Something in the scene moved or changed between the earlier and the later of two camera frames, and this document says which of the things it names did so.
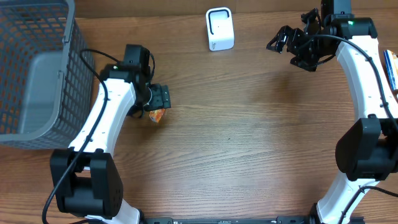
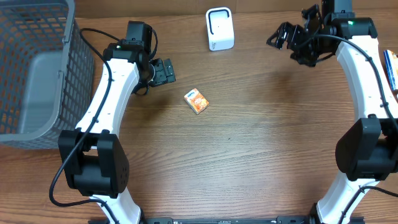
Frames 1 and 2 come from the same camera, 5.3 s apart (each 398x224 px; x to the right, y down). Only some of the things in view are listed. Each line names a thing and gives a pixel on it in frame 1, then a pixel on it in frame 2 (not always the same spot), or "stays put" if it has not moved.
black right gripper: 310,61 stays put
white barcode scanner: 220,28 stays put
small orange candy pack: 156,115 to 196,101
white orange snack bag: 391,60 stays put
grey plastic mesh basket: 47,75 stays put
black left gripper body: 159,99 to 161,74
